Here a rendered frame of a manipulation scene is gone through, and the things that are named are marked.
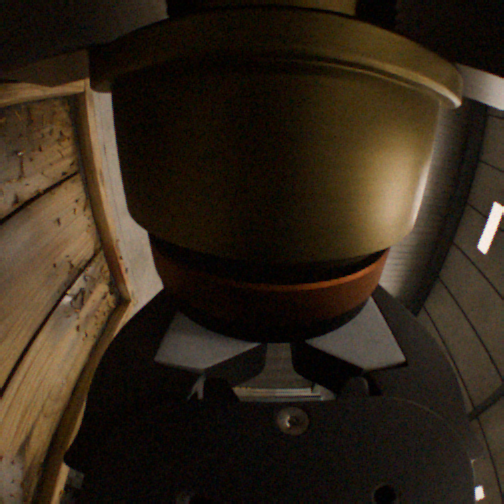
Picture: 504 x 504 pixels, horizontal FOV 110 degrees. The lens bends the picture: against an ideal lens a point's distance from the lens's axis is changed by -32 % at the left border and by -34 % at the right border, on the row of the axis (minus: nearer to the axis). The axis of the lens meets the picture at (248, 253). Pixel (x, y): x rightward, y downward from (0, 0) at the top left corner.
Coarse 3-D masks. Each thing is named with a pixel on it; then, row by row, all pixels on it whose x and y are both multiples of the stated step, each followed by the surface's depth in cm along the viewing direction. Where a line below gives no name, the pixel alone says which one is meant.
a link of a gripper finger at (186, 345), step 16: (176, 320) 7; (176, 336) 6; (192, 336) 6; (208, 336) 6; (224, 336) 6; (160, 352) 6; (176, 352) 6; (192, 352) 6; (208, 352) 6; (224, 352) 6; (240, 352) 6; (256, 352) 6; (176, 368) 6; (192, 368) 6; (208, 368) 6; (224, 368) 6; (240, 368) 6; (256, 368) 7
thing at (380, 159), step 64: (192, 0) 3; (256, 0) 3; (320, 0) 3; (384, 0) 3; (128, 64) 3; (192, 64) 3; (256, 64) 3; (320, 64) 3; (384, 64) 2; (448, 64) 2; (128, 128) 4; (192, 128) 3; (256, 128) 3; (320, 128) 3; (384, 128) 3; (128, 192) 5; (192, 192) 4; (256, 192) 4; (320, 192) 3; (384, 192) 4; (192, 256) 6; (256, 256) 4; (320, 256) 4; (384, 256) 6; (192, 320) 7; (256, 320) 5; (320, 320) 6
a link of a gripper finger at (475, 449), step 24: (384, 312) 7; (408, 312) 7; (408, 336) 6; (432, 336) 6; (408, 360) 5; (432, 360) 5; (384, 384) 5; (408, 384) 5; (432, 384) 5; (456, 384) 5; (432, 408) 4; (456, 408) 4; (480, 456) 3
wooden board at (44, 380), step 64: (0, 128) 12; (0, 192) 13; (64, 192) 21; (0, 256) 14; (64, 256) 22; (0, 320) 13; (64, 320) 21; (0, 384) 12; (64, 384) 20; (0, 448) 10; (64, 448) 16
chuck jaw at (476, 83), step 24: (408, 0) 2; (432, 0) 2; (456, 0) 2; (480, 0) 1; (408, 24) 2; (432, 24) 2; (456, 24) 2; (480, 24) 2; (432, 48) 2; (456, 48) 2; (480, 48) 2; (480, 72) 2; (480, 96) 4
